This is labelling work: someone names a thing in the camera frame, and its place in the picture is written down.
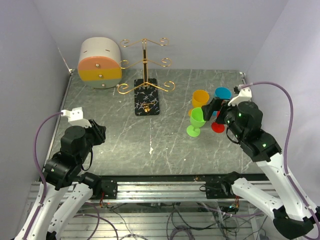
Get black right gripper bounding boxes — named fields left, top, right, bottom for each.
left=201, top=95, right=245, bottom=141

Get blue plastic wine glass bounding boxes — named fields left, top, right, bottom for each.
left=214, top=87, right=232, bottom=100

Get orange plastic wine glass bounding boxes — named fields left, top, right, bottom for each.
left=188, top=89, right=210, bottom=116

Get green plastic wine glass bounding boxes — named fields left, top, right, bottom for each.
left=186, top=107, right=206, bottom=138

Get red plastic wine glass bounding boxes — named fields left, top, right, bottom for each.
left=211, top=111, right=225, bottom=134

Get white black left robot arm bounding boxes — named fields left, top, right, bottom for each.
left=15, top=119, right=106, bottom=240

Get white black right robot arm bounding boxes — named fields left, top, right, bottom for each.
left=201, top=98, right=320, bottom=240

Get round white drawer cabinet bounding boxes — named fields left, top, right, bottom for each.
left=77, top=37, right=122, bottom=89

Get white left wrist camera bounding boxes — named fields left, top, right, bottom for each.
left=61, top=107, right=92, bottom=129

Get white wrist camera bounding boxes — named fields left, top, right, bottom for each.
left=61, top=107, right=92, bottom=129
left=227, top=85, right=252, bottom=107

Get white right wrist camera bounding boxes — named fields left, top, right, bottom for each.
left=227, top=85, right=252, bottom=107

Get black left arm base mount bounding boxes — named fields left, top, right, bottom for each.
left=91, top=178, right=118, bottom=200

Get gold wire glass rack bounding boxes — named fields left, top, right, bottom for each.
left=117, top=37, right=176, bottom=117

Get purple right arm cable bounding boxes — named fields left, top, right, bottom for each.
left=237, top=81, right=320, bottom=240

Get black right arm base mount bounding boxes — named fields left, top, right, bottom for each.
left=197, top=171, right=244, bottom=199

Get aluminium rail frame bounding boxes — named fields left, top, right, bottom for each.
left=14, top=181, right=301, bottom=240

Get loose cables under frame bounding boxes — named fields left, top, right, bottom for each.
left=99, top=201, right=276, bottom=240

